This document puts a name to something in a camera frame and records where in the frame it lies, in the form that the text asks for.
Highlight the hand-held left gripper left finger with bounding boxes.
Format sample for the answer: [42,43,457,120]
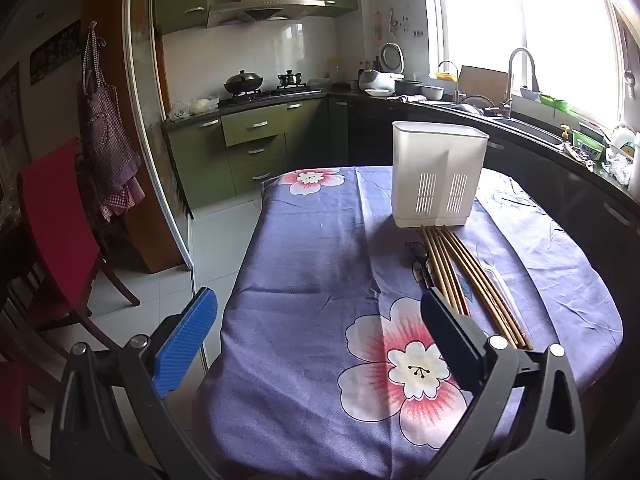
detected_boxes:
[50,286,221,480]

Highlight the wooden cutting board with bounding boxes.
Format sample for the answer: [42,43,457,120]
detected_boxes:
[457,65,508,103]

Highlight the dark spoon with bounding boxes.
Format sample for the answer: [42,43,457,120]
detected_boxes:
[413,252,437,292]

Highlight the clear plastic spoon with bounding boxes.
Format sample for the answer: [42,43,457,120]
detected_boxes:
[475,255,526,326]

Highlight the tall steel faucet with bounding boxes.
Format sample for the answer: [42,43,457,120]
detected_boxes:
[501,48,540,117]

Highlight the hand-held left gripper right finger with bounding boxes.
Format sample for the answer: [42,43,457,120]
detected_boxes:
[420,287,588,480]

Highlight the checked apron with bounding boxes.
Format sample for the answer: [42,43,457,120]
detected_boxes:
[76,21,146,221]

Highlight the white rice cooker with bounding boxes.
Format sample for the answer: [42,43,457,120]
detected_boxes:
[359,42,405,92]

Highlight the black kettle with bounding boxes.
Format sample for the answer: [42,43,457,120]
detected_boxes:
[277,69,307,90]

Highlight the small steel faucet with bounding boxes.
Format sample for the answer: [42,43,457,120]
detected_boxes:
[437,60,462,105]

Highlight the gas stove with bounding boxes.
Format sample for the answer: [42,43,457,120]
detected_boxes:
[220,86,323,106]

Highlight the green dish rack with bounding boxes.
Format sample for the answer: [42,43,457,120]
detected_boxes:
[571,129,608,161]

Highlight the steel sink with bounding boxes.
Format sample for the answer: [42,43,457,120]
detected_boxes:
[492,117,563,146]

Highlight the green base cabinets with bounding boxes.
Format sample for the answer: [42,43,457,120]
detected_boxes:
[165,97,331,211]

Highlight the red chair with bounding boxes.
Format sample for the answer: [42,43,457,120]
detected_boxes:
[16,140,141,341]

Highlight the black wok with lid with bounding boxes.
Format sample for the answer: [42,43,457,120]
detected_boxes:
[223,70,263,97]

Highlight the plastic bags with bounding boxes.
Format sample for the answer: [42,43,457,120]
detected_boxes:
[170,96,221,121]

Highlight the round patterned plate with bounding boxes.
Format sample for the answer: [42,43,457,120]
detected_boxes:
[612,125,636,151]

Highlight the dark wooden chair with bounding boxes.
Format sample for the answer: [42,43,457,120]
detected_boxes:
[0,255,68,461]

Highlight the dark base cabinets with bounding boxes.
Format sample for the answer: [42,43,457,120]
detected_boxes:
[327,97,640,281]

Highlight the kitchen window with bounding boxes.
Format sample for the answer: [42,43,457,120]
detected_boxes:
[425,0,640,131]

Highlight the purple floral tablecloth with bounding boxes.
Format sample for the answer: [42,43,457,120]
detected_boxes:
[192,165,625,480]

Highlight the sliding door frame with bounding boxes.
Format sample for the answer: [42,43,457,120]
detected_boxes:
[122,0,208,361]

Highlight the white plastic utensil holder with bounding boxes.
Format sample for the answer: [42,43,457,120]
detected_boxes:
[391,120,489,229]

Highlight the wall poster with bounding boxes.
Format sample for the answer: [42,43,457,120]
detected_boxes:
[30,20,82,86]

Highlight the bundle of bamboo chopsticks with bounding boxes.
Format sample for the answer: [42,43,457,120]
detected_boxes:
[419,226,532,352]

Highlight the crumpled foil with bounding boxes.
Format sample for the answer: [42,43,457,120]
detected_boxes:
[602,152,633,186]

